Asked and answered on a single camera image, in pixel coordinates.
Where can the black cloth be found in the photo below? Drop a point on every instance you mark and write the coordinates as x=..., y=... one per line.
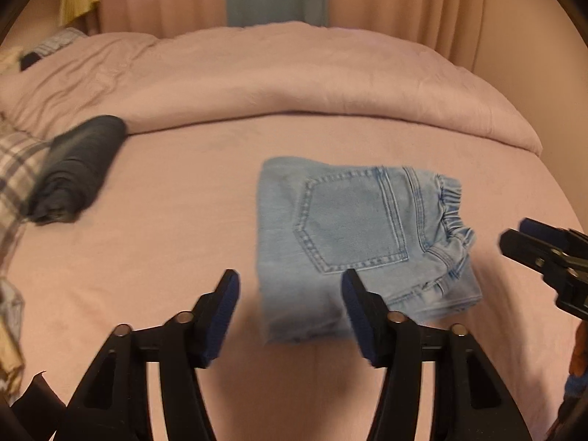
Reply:
x=39, y=406

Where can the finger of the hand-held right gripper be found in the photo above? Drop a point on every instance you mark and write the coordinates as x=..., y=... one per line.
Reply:
x=542, y=228
x=521, y=246

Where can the small dark object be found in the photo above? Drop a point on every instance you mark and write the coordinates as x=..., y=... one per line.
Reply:
x=30, y=60

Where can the pink duvet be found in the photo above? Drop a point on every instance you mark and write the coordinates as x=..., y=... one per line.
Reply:
x=275, y=73

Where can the dark folded pants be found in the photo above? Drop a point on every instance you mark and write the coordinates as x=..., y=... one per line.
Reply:
x=76, y=165

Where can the beige printed cloth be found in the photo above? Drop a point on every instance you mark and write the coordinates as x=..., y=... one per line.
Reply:
x=9, y=340

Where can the plaid pillow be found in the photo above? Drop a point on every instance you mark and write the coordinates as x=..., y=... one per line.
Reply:
x=16, y=170

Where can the grey patterned pillow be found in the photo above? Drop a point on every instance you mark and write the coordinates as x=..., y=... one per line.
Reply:
x=59, y=40

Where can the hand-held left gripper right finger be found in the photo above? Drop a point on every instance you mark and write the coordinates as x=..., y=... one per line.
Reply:
x=357, y=313

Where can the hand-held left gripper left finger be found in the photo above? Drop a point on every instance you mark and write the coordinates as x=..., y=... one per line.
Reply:
x=225, y=313

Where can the pink bed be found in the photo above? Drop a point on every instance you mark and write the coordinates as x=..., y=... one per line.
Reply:
x=183, y=193

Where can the light blue denim pants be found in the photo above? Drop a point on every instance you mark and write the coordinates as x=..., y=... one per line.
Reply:
x=340, y=220

